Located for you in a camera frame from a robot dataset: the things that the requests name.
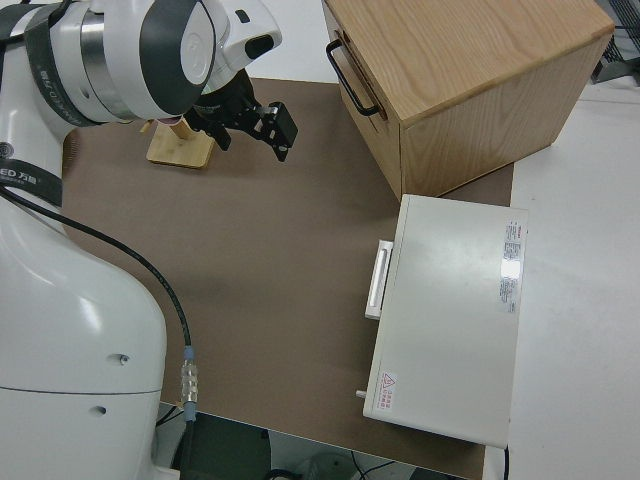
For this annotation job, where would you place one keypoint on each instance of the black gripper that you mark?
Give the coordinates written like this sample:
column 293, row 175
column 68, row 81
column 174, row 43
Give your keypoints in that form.
column 227, row 110

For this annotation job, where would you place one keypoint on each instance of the wooden drawer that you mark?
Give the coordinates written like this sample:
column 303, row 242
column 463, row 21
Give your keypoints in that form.
column 390, row 125

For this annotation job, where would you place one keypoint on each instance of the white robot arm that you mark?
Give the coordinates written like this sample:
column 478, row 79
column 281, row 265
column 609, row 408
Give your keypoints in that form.
column 60, row 310

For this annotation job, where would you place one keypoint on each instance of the wooden mug tree stand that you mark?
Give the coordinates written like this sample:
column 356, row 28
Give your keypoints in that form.
column 180, row 150

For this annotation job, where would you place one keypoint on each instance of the brown table mat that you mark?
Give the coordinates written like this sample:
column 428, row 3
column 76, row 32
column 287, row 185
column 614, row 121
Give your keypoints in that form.
column 250, row 250

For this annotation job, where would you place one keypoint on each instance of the light wooden cabinet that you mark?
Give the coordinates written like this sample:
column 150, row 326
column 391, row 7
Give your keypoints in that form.
column 475, row 45

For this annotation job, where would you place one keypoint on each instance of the white toaster oven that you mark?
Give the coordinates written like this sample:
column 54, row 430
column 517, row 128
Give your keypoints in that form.
column 450, row 310

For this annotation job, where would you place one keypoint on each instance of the grey round plastic object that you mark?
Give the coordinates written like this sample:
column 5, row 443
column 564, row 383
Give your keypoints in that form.
column 327, row 465

